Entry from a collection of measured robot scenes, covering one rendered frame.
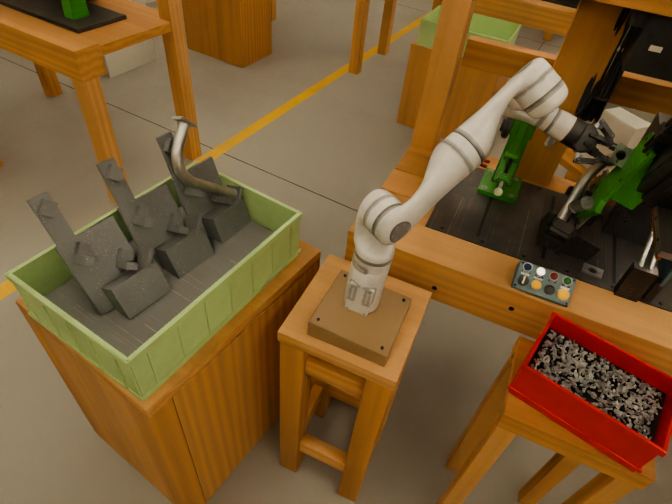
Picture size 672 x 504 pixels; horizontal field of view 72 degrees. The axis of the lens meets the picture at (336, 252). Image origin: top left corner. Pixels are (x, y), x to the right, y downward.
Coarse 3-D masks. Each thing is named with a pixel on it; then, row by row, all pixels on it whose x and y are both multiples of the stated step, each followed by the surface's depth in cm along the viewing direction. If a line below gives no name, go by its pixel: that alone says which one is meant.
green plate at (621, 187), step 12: (636, 156) 120; (648, 156) 114; (624, 168) 123; (636, 168) 116; (612, 180) 126; (624, 180) 119; (636, 180) 119; (600, 192) 129; (612, 192) 122; (624, 192) 122; (636, 192) 121; (624, 204) 124; (636, 204) 123
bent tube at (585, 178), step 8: (616, 152) 124; (624, 152) 125; (608, 160) 125; (616, 160) 125; (624, 160) 124; (592, 168) 136; (600, 168) 134; (584, 176) 138; (592, 176) 137; (576, 184) 139; (584, 184) 138; (576, 192) 138; (568, 200) 138; (560, 216) 138; (568, 216) 137
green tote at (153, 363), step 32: (256, 192) 139; (288, 224) 130; (256, 256) 122; (288, 256) 140; (32, 288) 106; (224, 288) 116; (256, 288) 131; (64, 320) 102; (192, 320) 110; (224, 320) 122; (96, 352) 104; (160, 352) 104; (192, 352) 115; (128, 384) 105; (160, 384) 110
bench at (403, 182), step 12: (408, 156) 175; (420, 156) 176; (396, 168) 169; (408, 168) 169; (420, 168) 170; (492, 168) 174; (396, 180) 163; (408, 180) 164; (420, 180) 165; (552, 180) 172; (564, 180) 172; (396, 192) 158; (408, 192) 159; (564, 192) 167
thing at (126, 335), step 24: (216, 240) 139; (240, 240) 140; (264, 240) 140; (216, 264) 132; (72, 288) 121; (192, 288) 125; (72, 312) 116; (96, 312) 117; (144, 312) 118; (168, 312) 119; (120, 336) 112; (144, 336) 113
